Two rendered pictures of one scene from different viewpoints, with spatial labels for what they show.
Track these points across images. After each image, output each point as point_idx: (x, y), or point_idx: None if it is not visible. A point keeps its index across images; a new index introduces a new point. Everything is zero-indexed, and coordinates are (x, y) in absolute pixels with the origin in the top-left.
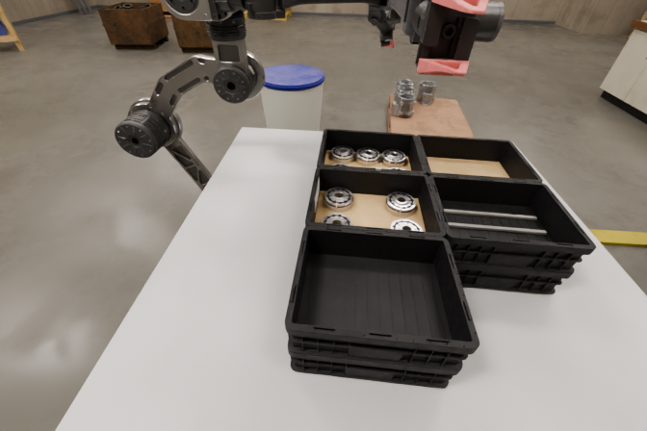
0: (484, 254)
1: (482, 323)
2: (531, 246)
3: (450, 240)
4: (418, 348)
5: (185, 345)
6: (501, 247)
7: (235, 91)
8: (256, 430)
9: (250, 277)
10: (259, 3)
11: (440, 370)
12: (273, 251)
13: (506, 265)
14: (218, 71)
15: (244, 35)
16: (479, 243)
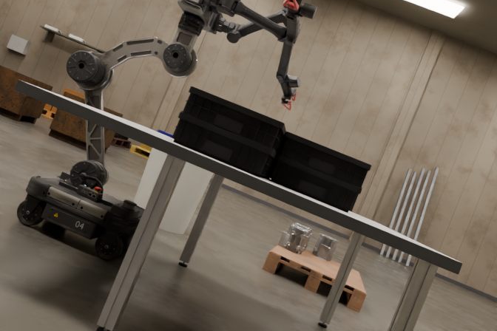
0: (307, 157)
1: (295, 191)
2: (333, 152)
3: (287, 134)
4: (253, 117)
5: (104, 113)
6: (317, 152)
7: (176, 59)
8: (147, 131)
9: (146, 129)
10: (225, 2)
11: (260, 145)
12: (163, 136)
13: (319, 169)
14: (172, 43)
15: (199, 32)
16: (304, 142)
